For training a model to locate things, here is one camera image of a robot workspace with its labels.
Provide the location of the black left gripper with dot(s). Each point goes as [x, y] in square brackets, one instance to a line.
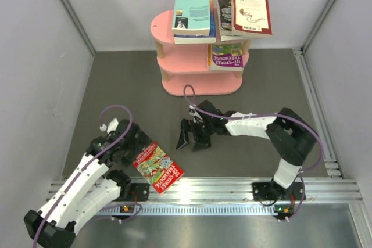
[142, 142]

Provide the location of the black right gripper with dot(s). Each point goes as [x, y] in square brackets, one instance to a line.
[201, 143]

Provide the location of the red 13-storey treehouse book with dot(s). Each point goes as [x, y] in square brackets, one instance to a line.
[159, 170]

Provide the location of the purple 117-storey treehouse book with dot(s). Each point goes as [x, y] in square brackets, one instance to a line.
[227, 57]

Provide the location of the blue fantasy cover book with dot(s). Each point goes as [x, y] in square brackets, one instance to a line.
[200, 39]

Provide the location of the teal back cover book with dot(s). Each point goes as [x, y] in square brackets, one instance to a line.
[191, 17]

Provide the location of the red cream pocket-watch book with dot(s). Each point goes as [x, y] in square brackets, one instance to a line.
[251, 18]

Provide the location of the black back cover book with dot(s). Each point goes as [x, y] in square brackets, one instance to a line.
[225, 17]

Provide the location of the orange cover book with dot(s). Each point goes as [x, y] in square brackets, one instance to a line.
[208, 57]

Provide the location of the blue nineteen eighty-four book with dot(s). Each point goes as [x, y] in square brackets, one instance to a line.
[228, 38]

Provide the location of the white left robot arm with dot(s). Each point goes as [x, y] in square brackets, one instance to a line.
[92, 186]

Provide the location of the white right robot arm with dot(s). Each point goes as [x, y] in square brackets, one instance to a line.
[291, 137]

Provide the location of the pink three-tier shelf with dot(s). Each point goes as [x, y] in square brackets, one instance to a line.
[182, 64]

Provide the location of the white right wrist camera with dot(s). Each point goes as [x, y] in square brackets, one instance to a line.
[195, 115]

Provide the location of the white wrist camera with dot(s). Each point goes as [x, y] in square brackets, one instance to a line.
[195, 115]
[110, 127]

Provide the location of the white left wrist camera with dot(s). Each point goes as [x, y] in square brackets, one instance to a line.
[110, 127]

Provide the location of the aluminium mounting rail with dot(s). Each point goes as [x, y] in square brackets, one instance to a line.
[234, 196]

